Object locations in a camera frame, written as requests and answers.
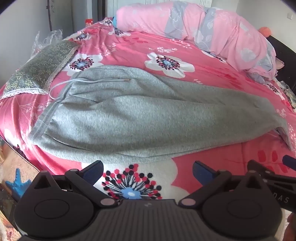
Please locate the small red box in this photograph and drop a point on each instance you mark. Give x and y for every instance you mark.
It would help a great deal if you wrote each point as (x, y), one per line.
(89, 22)

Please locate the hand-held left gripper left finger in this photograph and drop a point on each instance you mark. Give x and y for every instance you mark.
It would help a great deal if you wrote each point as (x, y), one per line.
(93, 171)

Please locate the pink floral blanket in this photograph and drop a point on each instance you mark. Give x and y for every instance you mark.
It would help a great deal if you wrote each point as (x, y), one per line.
(208, 69)

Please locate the light patterned pillow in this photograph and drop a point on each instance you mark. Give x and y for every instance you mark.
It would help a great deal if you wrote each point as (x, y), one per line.
(289, 92)

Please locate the green patterned lace-edged pillow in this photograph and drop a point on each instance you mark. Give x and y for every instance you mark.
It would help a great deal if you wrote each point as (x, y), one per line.
(41, 67)

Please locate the orange plush toy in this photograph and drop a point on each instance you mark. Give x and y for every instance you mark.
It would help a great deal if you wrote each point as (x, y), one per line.
(264, 31)

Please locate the blue starfish toy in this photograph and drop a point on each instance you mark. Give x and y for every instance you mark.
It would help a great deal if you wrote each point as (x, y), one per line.
(17, 185)

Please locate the black tufted headboard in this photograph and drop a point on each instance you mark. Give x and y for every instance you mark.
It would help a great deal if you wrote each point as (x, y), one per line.
(284, 51)

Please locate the pink and grey floral quilt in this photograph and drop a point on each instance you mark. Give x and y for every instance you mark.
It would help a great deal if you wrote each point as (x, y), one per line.
(185, 20)

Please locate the small blue object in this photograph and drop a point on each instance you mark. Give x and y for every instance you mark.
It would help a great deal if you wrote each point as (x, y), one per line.
(115, 22)

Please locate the grey sweat pants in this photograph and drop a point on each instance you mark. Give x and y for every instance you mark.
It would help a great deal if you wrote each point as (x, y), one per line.
(138, 115)

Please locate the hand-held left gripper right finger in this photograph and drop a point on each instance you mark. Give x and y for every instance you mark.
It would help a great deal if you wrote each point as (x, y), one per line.
(203, 172)

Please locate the clear plastic bag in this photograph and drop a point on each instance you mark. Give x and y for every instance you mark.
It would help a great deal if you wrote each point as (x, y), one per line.
(50, 37)

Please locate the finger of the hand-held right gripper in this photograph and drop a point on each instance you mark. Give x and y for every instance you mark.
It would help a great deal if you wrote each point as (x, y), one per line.
(289, 162)
(256, 165)

